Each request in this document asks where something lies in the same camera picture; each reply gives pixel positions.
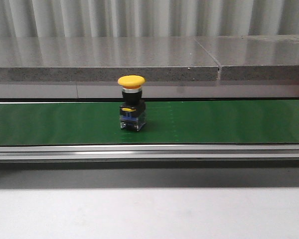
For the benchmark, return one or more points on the grey stone slab right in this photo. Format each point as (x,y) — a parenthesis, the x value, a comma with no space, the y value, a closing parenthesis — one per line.
(255,58)

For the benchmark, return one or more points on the grey stone slab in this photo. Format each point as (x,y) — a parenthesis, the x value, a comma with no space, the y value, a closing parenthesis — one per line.
(104,59)
(255,58)

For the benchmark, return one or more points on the aluminium conveyor frame rail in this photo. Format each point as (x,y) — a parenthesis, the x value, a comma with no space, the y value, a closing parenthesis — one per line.
(148,153)

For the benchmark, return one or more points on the green conveyor belt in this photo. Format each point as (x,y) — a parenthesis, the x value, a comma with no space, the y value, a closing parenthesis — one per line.
(258,121)

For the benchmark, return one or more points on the yellow push button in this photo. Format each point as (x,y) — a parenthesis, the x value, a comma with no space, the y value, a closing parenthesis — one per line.
(133,110)

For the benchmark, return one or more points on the grey stone slab left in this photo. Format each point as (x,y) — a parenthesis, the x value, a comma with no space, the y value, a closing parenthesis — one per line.
(104,59)

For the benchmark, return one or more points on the white pleated curtain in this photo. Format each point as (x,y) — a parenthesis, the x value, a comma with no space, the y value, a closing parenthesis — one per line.
(118,18)

